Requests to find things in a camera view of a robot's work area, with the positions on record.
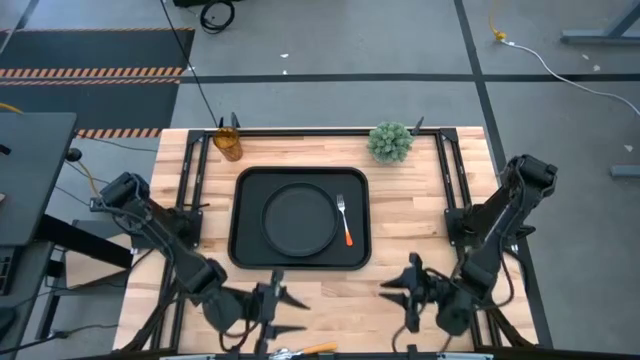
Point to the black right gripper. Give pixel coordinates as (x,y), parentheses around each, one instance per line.
(425,292)

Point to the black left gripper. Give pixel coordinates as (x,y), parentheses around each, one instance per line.
(267,305)

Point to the black round plate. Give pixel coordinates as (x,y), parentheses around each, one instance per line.
(300,220)

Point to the black rectangular tray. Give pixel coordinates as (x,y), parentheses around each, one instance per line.
(250,225)

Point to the amber translucent cup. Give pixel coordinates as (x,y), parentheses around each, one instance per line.
(228,145)

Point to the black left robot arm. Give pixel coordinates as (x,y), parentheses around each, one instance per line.
(165,237)

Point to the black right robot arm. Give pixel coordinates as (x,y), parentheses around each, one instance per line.
(500,215)

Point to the black table clamp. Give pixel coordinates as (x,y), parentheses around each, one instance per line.
(412,350)
(234,121)
(418,126)

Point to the small green potted plant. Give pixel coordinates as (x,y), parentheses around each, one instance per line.
(390,142)

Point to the black desk leg beam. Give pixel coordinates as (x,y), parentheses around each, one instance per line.
(85,240)

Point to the grey metal foot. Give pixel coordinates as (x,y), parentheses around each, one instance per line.
(625,171)

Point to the black round knob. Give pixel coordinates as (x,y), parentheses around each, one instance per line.
(74,154)

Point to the black vented device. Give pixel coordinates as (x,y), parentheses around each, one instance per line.
(5,270)

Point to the dark grey side desk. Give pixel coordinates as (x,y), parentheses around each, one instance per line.
(35,175)

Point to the black hazard-striped floor mat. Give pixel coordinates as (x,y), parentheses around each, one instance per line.
(100,50)
(75,107)

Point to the grey metal table leg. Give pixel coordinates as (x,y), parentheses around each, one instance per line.
(600,36)

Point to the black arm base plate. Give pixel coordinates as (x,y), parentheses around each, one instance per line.
(452,227)
(196,235)

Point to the silver metal bracket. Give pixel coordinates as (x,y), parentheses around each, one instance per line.
(465,356)
(190,357)

